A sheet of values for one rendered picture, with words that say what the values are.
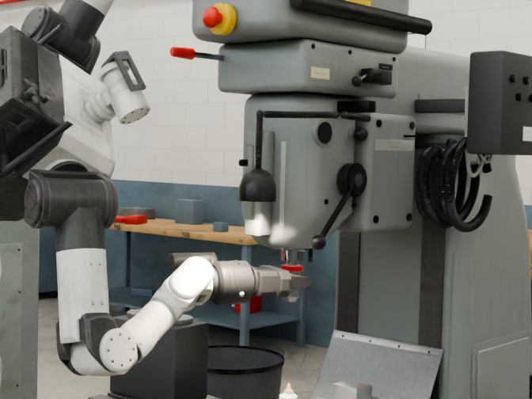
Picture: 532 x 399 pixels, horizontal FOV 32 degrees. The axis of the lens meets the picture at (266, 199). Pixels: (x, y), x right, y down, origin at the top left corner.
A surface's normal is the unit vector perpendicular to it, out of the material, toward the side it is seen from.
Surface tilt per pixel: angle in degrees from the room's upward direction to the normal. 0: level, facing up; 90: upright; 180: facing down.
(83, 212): 74
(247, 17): 90
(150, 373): 90
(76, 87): 59
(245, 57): 90
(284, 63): 90
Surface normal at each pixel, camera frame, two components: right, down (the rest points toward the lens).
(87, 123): 0.79, -0.48
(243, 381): 0.28, 0.12
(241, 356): -0.16, -0.02
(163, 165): -0.66, 0.02
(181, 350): 0.79, 0.05
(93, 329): 0.69, -0.18
